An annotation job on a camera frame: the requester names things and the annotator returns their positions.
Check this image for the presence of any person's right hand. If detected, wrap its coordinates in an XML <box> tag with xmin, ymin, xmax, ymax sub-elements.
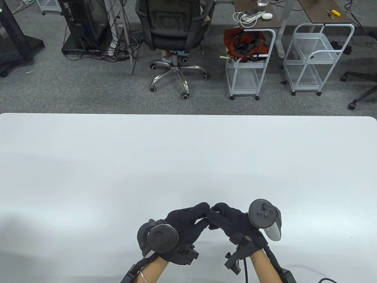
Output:
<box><xmin>206</xmin><ymin>203</ymin><xmax>269</xmax><ymax>250</ymax></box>

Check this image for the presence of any aluminium rig frame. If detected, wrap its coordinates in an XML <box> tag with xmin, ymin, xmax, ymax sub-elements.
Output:
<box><xmin>118</xmin><ymin>0</ymin><xmax>138</xmax><ymax>76</ymax></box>

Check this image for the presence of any black cable bundle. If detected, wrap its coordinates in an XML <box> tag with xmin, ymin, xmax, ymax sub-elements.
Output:
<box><xmin>63</xmin><ymin>27</ymin><xmax>145</xmax><ymax>63</ymax></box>

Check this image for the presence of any black office chair base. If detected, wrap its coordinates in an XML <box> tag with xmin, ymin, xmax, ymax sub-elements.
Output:
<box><xmin>340</xmin><ymin>71</ymin><xmax>377</xmax><ymax>110</ymax></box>

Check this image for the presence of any black mesh office chair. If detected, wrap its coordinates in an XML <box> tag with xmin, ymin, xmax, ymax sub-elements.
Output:
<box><xmin>135</xmin><ymin>0</ymin><xmax>216</xmax><ymax>100</ymax></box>

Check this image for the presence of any person's left forearm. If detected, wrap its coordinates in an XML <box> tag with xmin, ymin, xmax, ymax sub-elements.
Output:
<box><xmin>138</xmin><ymin>255</ymin><xmax>170</xmax><ymax>283</ymax></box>

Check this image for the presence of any black power adapter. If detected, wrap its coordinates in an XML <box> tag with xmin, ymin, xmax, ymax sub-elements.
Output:
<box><xmin>330</xmin><ymin>41</ymin><xmax>353</xmax><ymax>55</ymax></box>

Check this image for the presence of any person's right forearm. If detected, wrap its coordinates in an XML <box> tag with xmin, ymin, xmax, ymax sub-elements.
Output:
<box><xmin>249</xmin><ymin>248</ymin><xmax>282</xmax><ymax>283</ymax></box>

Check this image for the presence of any black wrist sensor pack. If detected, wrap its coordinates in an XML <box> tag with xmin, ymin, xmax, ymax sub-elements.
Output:
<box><xmin>120</xmin><ymin>263</ymin><xmax>139</xmax><ymax>283</ymax></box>
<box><xmin>279</xmin><ymin>267</ymin><xmax>297</xmax><ymax>283</ymax></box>

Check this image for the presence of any black wheeled monitor stand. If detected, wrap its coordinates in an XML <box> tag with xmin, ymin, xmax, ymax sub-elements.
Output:
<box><xmin>0</xmin><ymin>0</ymin><xmax>45</xmax><ymax>78</ymax></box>

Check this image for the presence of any black computer tower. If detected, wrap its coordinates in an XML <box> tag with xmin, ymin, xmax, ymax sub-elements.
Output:
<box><xmin>57</xmin><ymin>0</ymin><xmax>114</xmax><ymax>56</ymax></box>

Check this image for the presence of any person's left hand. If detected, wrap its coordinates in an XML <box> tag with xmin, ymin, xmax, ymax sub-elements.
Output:
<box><xmin>161</xmin><ymin>202</ymin><xmax>211</xmax><ymax>263</ymax></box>

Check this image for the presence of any black sensor cable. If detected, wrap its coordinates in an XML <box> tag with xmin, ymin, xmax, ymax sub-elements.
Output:
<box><xmin>243</xmin><ymin>258</ymin><xmax>336</xmax><ymax>283</ymax></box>

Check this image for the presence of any red and black bag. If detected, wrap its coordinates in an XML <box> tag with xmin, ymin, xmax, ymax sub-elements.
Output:
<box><xmin>223</xmin><ymin>27</ymin><xmax>269</xmax><ymax>63</ymax></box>

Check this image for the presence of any white power strip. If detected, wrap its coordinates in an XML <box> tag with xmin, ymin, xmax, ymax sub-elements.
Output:
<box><xmin>242</xmin><ymin>10</ymin><xmax>266</xmax><ymax>22</ymax></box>

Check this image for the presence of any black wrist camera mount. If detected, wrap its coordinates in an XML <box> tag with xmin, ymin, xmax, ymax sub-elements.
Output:
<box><xmin>224</xmin><ymin>236</ymin><xmax>254</xmax><ymax>275</ymax></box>
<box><xmin>173</xmin><ymin>244</ymin><xmax>199</xmax><ymax>266</ymax></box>

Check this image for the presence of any grey handheld controller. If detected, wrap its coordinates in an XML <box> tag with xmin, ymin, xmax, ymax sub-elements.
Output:
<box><xmin>248</xmin><ymin>199</ymin><xmax>282</xmax><ymax>242</ymax></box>

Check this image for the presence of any brown top desk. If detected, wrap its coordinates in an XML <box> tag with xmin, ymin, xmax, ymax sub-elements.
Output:
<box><xmin>233</xmin><ymin>0</ymin><xmax>295</xmax><ymax>58</ymax></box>
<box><xmin>297</xmin><ymin>0</ymin><xmax>354</xmax><ymax>24</ymax></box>

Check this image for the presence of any white coiled cable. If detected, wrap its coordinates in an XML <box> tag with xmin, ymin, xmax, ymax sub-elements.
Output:
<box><xmin>233</xmin><ymin>11</ymin><xmax>259</xmax><ymax>29</ymax></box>

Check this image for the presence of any white wire trolley cart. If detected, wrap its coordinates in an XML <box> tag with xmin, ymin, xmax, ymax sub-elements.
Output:
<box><xmin>37</xmin><ymin>0</ymin><xmax>63</xmax><ymax>16</ymax></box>
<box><xmin>283</xmin><ymin>23</ymin><xmax>355</xmax><ymax>96</ymax></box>
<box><xmin>225</xmin><ymin>28</ymin><xmax>277</xmax><ymax>101</ymax></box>

